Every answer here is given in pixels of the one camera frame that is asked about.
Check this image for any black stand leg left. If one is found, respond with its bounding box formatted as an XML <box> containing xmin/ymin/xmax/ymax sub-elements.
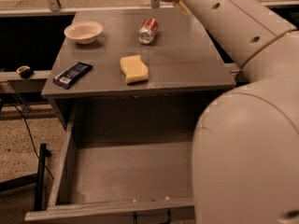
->
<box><xmin>0</xmin><ymin>143</ymin><xmax>51</xmax><ymax>211</ymax></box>

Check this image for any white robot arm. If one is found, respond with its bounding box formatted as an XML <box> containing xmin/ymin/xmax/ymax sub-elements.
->
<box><xmin>161</xmin><ymin>0</ymin><xmax>299</xmax><ymax>224</ymax></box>

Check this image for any black cable left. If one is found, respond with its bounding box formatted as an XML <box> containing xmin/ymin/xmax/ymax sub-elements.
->
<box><xmin>6</xmin><ymin>100</ymin><xmax>55</xmax><ymax>181</ymax></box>

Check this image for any white bowl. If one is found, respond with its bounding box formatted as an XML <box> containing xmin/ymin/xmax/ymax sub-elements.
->
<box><xmin>64</xmin><ymin>21</ymin><xmax>104</xmax><ymax>45</ymax></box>

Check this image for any black drawer handle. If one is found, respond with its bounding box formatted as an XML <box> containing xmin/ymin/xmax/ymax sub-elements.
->
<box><xmin>133</xmin><ymin>210</ymin><xmax>172</xmax><ymax>224</ymax></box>

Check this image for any grey cabinet with top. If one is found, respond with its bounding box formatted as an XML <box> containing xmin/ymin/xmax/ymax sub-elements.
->
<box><xmin>42</xmin><ymin>8</ymin><xmax>235</xmax><ymax>124</ymax></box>

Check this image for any red coke can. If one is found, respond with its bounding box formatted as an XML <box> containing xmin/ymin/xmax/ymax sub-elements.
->
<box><xmin>138</xmin><ymin>17</ymin><xmax>158</xmax><ymax>45</ymax></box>

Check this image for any black yellow tape measure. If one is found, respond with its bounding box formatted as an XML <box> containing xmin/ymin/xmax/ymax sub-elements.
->
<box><xmin>17</xmin><ymin>65</ymin><xmax>34</xmax><ymax>78</ymax></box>

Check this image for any blue snack bar wrapper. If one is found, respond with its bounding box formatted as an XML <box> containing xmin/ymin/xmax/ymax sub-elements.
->
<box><xmin>53</xmin><ymin>62</ymin><xmax>93</xmax><ymax>90</ymax></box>

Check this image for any yellow sponge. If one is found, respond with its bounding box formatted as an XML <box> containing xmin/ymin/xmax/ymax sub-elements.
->
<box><xmin>120</xmin><ymin>55</ymin><xmax>149</xmax><ymax>84</ymax></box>

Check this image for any open grey top drawer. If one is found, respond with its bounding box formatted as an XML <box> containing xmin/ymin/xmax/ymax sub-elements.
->
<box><xmin>25</xmin><ymin>97</ymin><xmax>201</xmax><ymax>224</ymax></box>

